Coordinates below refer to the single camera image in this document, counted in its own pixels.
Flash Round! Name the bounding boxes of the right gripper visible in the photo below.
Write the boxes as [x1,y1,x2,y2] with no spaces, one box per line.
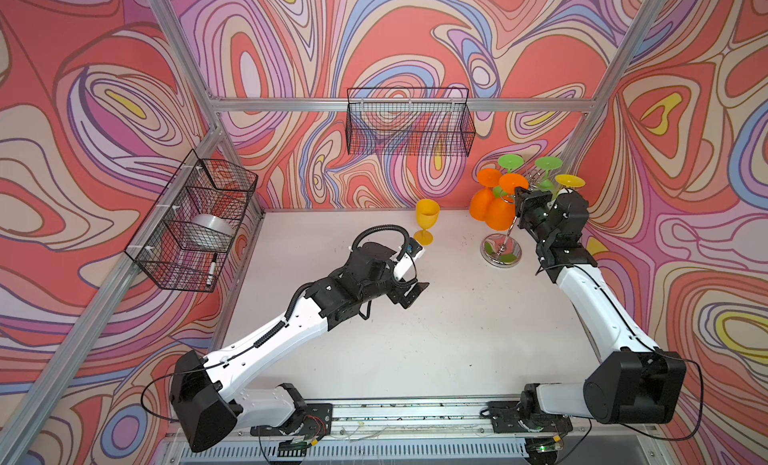
[515,184,555,244]

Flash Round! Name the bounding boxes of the yellow wine glass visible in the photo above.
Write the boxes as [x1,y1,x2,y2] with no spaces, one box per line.
[413,199,441,246]
[555,174,586,196]

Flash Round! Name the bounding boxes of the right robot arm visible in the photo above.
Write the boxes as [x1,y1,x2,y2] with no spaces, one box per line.
[515,187,687,425]

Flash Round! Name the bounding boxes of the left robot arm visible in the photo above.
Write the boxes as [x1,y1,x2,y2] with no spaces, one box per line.
[169,224,428,453]

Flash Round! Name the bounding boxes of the front orange wine glass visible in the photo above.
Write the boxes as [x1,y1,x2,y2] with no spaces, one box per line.
[485,173,529,231]

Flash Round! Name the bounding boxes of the orange wine glass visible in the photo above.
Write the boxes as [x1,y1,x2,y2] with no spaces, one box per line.
[485,173,529,231]
[469,168,502,221]

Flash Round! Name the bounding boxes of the chrome wine glass rack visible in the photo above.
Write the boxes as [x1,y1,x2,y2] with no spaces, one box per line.
[481,181,557,269]

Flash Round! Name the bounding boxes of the right green wine glass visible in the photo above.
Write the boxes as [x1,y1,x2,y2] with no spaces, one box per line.
[534,156,563,192]

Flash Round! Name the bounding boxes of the green wine glass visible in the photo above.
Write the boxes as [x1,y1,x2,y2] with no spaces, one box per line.
[534,156,563,192]
[493,154,529,198]

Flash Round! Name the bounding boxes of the rear orange wine glass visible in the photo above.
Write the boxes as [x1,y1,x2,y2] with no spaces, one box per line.
[469,168,502,221]

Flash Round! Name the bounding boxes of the left green wine glass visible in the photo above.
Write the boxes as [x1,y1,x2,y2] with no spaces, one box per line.
[493,154,529,198]

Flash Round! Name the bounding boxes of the black marker pen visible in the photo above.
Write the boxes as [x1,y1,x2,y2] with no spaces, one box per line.
[206,253,218,288]

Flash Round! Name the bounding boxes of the silver tape roll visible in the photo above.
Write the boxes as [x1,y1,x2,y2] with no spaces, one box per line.
[186,214,235,252]

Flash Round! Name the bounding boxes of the back black wire basket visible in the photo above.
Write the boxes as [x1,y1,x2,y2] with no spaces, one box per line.
[345,85,476,157]

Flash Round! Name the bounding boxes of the black wire basket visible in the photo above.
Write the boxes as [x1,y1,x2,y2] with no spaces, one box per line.
[345,85,476,157]
[124,150,258,293]

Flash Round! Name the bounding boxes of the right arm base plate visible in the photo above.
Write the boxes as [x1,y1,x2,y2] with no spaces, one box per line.
[480,401,573,435]

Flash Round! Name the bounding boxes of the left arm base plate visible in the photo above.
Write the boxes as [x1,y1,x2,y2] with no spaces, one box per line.
[250,402,333,440]

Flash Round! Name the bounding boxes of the left black wire basket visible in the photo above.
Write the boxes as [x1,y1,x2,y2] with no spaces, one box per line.
[124,150,258,293]

